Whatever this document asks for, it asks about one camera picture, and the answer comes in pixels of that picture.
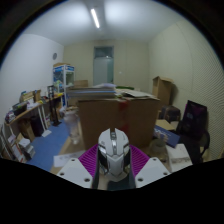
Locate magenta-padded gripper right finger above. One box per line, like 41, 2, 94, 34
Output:
128, 144, 172, 189

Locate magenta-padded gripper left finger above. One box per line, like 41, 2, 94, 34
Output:
56, 143, 101, 189

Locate white and grey computer mouse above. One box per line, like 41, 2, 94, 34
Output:
97, 127, 132, 183

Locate white notebook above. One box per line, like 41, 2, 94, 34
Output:
166, 143, 194, 173

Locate blue flat box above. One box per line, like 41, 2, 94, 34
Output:
153, 124, 181, 148

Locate clear plastic jar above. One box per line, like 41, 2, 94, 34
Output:
63, 108, 83, 145

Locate black bin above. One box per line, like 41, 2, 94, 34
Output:
29, 114, 45, 138

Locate black bag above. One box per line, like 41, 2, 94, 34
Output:
179, 99, 211, 164

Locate large brown cardboard box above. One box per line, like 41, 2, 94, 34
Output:
77, 96, 162, 151

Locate white shelf unit with books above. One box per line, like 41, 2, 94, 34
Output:
0, 124, 36, 163

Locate tall black stand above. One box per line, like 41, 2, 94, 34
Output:
46, 84, 63, 127

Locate cluttered wooden side desk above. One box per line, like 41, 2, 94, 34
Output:
4, 91, 64, 134

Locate open brown cardboard box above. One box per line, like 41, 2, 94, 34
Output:
152, 75, 175, 108

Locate stacked flat papers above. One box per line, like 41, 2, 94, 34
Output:
66, 83, 151, 99

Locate stacked brown cardboard boxes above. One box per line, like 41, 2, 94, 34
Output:
73, 79, 89, 88

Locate blue and white glass cabinet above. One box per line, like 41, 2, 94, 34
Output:
52, 63, 76, 108

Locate grey door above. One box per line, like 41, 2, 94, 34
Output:
92, 45, 115, 86

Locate ceiling light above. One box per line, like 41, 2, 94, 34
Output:
89, 8, 101, 29

